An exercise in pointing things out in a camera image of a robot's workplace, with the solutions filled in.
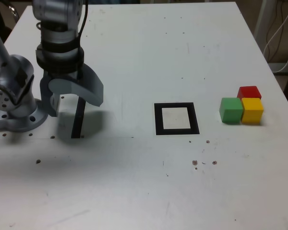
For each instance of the white post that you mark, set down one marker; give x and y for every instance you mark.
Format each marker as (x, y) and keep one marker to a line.
(260, 19)

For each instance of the green cube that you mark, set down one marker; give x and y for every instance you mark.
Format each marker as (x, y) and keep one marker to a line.
(230, 110)

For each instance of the yellow cube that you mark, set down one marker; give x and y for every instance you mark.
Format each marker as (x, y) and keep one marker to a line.
(252, 110)

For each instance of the black tape square outline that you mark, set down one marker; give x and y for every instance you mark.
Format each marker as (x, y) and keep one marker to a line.
(158, 119)

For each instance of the red cube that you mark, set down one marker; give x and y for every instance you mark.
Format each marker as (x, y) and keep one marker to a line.
(249, 92)

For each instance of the pale flat box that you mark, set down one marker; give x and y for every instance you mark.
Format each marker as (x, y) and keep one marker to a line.
(278, 68)

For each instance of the black tape strip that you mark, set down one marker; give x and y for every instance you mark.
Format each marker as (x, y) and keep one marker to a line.
(78, 119)

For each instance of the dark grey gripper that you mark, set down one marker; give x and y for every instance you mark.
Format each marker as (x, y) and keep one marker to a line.
(62, 74)

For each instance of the chrome chair tube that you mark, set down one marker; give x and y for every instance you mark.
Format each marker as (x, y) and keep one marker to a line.
(14, 12)

